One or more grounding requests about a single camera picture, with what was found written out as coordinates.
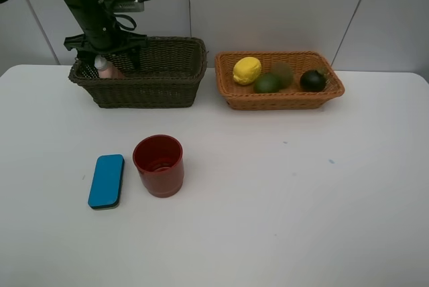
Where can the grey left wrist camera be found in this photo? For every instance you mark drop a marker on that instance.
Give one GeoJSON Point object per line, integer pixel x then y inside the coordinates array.
{"type": "Point", "coordinates": [124, 6]}

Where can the yellow lemon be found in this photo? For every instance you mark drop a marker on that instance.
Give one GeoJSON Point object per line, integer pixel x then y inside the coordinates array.
{"type": "Point", "coordinates": [247, 70]}

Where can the red plastic cup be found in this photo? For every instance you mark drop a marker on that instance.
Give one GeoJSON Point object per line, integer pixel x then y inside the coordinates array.
{"type": "Point", "coordinates": [159, 161]}

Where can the blue whiteboard eraser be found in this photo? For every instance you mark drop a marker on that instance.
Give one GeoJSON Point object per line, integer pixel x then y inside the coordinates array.
{"type": "Point", "coordinates": [105, 190]}

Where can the dark brown wicker basket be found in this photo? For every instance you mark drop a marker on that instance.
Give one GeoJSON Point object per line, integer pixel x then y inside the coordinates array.
{"type": "Point", "coordinates": [171, 69]}

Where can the dark mangosteen fruit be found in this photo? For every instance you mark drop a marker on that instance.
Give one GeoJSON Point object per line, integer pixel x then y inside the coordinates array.
{"type": "Point", "coordinates": [313, 80]}

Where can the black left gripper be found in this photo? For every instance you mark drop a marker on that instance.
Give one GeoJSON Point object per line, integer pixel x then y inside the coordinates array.
{"type": "Point", "coordinates": [103, 32]}

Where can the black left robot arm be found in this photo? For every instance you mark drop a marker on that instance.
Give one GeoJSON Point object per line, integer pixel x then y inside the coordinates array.
{"type": "Point", "coordinates": [102, 33]}

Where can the orange wicker basket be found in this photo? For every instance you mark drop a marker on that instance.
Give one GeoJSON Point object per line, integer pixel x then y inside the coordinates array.
{"type": "Point", "coordinates": [244, 98]}

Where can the green lime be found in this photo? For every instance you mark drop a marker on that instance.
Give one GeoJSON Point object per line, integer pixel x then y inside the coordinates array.
{"type": "Point", "coordinates": [267, 83]}

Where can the pink bottle white cap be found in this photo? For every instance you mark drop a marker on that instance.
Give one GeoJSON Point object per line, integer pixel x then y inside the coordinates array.
{"type": "Point", "coordinates": [106, 69]}

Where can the brown kiwi fruit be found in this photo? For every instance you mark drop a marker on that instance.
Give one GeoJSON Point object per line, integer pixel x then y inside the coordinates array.
{"type": "Point", "coordinates": [284, 72]}

